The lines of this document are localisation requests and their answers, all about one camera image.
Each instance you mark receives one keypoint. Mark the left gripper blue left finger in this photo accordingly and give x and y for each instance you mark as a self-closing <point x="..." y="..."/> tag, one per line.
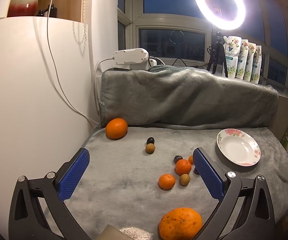
<point x="26" y="217"/>

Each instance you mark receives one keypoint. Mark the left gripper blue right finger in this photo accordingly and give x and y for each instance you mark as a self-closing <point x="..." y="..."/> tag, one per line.
<point x="244" y="210"/>

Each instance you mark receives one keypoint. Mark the dark plum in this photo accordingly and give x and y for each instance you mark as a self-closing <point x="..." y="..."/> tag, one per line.
<point x="150" y="140"/>
<point x="177" y="158"/>
<point x="196" y="171"/>

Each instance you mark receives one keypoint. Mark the large rough orange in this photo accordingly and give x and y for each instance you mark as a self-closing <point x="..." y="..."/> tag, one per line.
<point x="180" y="223"/>

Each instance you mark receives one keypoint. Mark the brown kiwi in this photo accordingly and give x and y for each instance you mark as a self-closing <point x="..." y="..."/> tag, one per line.
<point x="184" y="179"/>
<point x="150" y="148"/>

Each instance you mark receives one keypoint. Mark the small kumquat orange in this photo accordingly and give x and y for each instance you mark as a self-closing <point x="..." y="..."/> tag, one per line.
<point x="190" y="159"/>

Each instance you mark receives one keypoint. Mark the mandarin orange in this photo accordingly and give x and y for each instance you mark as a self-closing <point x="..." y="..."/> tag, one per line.
<point x="166" y="181"/>
<point x="183" y="166"/>

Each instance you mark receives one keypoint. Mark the large smooth orange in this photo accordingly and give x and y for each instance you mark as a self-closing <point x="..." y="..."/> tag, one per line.
<point x="116" y="128"/>

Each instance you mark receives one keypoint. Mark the left white gloved hand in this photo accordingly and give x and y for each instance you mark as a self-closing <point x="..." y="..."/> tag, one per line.
<point x="136" y="233"/>

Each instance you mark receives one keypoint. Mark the floral white plate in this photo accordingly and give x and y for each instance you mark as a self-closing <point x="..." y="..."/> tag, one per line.
<point x="238" y="147"/>

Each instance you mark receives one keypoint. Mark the grey fleece blanket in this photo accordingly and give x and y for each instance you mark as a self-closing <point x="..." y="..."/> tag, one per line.
<point x="182" y="109"/>

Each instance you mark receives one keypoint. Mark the refill pouch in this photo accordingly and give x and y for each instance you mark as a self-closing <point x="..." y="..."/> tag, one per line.
<point x="232" y="47"/>
<point x="256" y="65"/>
<point x="249" y="62"/>
<point x="242" y="58"/>

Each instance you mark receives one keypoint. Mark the white power adapter device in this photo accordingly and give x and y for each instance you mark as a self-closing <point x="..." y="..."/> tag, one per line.
<point x="133" y="59"/>

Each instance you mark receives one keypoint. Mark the red white vase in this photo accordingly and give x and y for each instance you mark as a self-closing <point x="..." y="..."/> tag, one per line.
<point x="22" y="8"/>

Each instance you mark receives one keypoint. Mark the ring light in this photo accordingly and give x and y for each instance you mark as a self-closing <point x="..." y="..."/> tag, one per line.
<point x="224" y="14"/>

